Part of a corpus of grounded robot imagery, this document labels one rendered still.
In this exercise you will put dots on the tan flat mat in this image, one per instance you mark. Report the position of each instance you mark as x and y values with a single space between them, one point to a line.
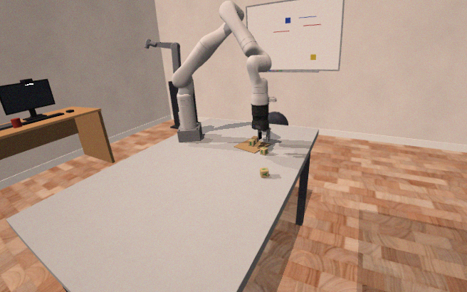
253 149

